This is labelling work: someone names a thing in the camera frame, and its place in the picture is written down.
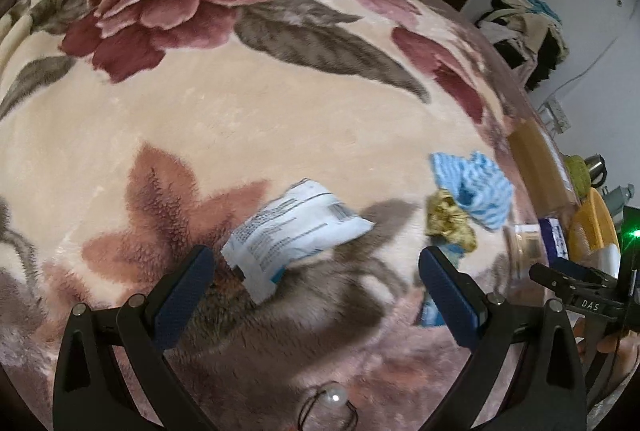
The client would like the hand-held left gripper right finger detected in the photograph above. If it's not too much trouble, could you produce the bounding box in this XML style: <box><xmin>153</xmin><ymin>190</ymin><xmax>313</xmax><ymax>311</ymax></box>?
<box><xmin>417</xmin><ymin>245</ymin><xmax>587</xmax><ymax>431</ymax></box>

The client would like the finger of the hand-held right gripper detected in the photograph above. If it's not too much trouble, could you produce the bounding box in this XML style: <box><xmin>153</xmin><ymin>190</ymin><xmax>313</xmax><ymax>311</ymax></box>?
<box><xmin>529</xmin><ymin>258</ymin><xmax>618</xmax><ymax>307</ymax></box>

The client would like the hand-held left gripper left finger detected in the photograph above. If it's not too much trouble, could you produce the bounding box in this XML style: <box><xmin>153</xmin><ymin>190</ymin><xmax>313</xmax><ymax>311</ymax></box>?
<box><xmin>52</xmin><ymin>245</ymin><xmax>217</xmax><ymax>431</ymax></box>

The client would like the yellow tape measure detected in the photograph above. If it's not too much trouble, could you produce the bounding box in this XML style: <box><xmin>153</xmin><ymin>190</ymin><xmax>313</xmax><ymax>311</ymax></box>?
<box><xmin>425</xmin><ymin>190</ymin><xmax>478</xmax><ymax>254</ymax></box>

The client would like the blue white striped cloth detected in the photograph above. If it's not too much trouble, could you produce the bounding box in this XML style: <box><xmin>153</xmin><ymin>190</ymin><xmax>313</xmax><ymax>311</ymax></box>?
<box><xmin>431</xmin><ymin>152</ymin><xmax>515</xmax><ymax>232</ymax></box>

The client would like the white packet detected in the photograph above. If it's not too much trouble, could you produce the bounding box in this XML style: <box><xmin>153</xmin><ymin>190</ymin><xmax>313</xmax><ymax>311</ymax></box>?
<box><xmin>222</xmin><ymin>180</ymin><xmax>376</xmax><ymax>304</ymax></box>

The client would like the black hair tie with pearl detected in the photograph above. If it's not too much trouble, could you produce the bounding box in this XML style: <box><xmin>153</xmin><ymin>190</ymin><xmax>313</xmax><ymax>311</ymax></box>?
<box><xmin>299</xmin><ymin>382</ymin><xmax>360</xmax><ymax>431</ymax></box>

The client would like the person's right hand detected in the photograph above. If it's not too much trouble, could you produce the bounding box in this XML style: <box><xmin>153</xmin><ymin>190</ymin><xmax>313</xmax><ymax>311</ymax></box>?
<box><xmin>574</xmin><ymin>318</ymin><xmax>640</xmax><ymax>404</ymax></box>

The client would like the small blue packet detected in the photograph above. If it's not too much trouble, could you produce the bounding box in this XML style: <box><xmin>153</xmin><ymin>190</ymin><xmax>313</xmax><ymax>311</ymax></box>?
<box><xmin>414</xmin><ymin>245</ymin><xmax>453</xmax><ymax>328</ymax></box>

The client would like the blue box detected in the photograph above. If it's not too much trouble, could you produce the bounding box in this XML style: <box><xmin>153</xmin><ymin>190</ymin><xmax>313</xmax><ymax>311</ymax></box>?
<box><xmin>539</xmin><ymin>217</ymin><xmax>570</xmax><ymax>262</ymax></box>

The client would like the clear glass jar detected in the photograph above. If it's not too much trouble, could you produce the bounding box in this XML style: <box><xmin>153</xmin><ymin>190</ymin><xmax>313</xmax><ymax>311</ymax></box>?
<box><xmin>504</xmin><ymin>222</ymin><xmax>543</xmax><ymax>284</ymax></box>

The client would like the grey metal appliance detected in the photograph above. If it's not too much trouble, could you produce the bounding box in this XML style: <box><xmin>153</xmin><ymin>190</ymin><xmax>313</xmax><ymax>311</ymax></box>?
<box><xmin>602</xmin><ymin>185</ymin><xmax>633</xmax><ymax>212</ymax></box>

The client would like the yellow-green cloth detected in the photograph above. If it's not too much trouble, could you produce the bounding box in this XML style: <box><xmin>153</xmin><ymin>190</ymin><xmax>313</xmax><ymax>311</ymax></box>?
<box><xmin>564</xmin><ymin>155</ymin><xmax>591</xmax><ymax>194</ymax></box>

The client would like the metal kettle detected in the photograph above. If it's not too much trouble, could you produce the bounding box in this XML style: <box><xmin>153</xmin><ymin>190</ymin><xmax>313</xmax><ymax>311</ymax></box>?
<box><xmin>582</xmin><ymin>153</ymin><xmax>608</xmax><ymax>188</ymax></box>

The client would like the wooden bed board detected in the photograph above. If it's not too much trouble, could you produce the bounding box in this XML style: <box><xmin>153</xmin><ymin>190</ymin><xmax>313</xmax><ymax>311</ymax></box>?
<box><xmin>507</xmin><ymin>118</ymin><xmax>583</xmax><ymax>218</ymax></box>

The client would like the white power strip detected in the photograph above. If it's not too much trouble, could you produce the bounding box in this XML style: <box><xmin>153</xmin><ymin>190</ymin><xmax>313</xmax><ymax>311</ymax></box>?
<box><xmin>542</xmin><ymin>101</ymin><xmax>571</xmax><ymax>132</ymax></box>

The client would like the floral fleece blanket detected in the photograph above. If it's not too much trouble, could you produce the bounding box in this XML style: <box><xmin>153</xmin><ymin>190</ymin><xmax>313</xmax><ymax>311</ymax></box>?
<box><xmin>0</xmin><ymin>0</ymin><xmax>583</xmax><ymax>431</ymax></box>

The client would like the pile of clothes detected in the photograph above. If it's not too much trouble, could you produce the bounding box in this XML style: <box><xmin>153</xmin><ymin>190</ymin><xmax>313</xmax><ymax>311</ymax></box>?
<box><xmin>475</xmin><ymin>0</ymin><xmax>571</xmax><ymax>92</ymax></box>

